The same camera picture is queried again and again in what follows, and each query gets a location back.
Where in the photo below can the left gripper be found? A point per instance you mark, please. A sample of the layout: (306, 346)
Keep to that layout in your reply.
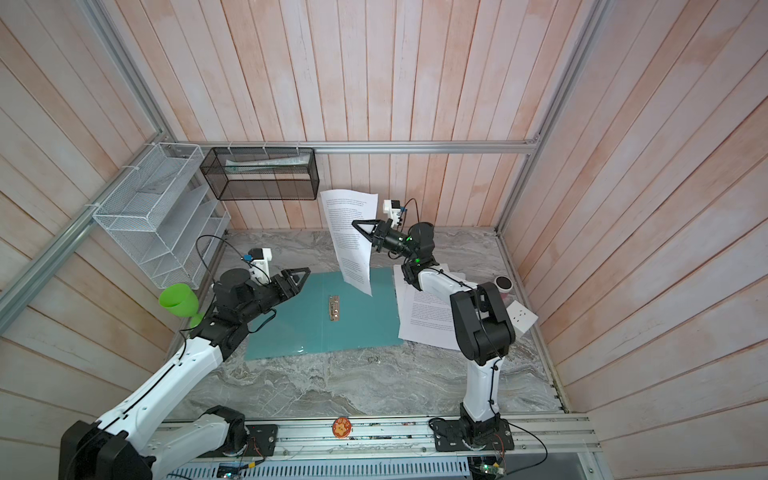
(294, 289)

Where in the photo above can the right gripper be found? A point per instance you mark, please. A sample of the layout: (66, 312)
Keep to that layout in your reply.
(388, 234)

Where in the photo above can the printed paper sheet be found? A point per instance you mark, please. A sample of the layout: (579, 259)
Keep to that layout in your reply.
(341, 207)

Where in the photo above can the green file folder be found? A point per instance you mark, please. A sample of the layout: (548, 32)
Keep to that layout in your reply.
(302, 325)

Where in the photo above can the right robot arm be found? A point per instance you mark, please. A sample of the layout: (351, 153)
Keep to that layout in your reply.
(482, 328)

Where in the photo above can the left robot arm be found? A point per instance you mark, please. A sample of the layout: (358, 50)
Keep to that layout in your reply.
(126, 442)

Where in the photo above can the metal folder clip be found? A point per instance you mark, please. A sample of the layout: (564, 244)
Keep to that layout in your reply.
(334, 308)

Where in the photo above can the printed paper stack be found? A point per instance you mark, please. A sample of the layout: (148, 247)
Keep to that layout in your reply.
(424, 318)

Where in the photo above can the green plastic goblet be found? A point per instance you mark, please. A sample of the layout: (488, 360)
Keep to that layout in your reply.
(181, 301)

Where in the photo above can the black mesh basket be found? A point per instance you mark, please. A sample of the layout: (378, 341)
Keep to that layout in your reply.
(262, 173)

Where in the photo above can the pink cylindrical speaker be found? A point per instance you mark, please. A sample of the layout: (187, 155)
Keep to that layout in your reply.
(504, 284)

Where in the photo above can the white power socket cube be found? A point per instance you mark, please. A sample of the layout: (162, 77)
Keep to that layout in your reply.
(521, 318)

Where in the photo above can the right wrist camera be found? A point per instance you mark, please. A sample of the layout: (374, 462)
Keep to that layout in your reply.
(394, 210)

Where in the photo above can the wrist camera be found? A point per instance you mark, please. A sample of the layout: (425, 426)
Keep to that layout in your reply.
(394, 210)
(257, 260)

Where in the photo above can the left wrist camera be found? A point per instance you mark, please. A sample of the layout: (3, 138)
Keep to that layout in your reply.
(257, 260)

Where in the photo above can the white wire mesh shelf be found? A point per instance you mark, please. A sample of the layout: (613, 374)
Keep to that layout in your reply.
(165, 222)

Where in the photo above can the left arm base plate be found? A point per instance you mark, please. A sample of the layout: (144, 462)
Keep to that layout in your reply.
(252, 442)

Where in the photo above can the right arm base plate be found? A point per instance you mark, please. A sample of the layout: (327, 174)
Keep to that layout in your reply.
(464, 435)

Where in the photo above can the aluminium front rail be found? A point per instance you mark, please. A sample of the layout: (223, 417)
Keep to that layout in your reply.
(402, 436)

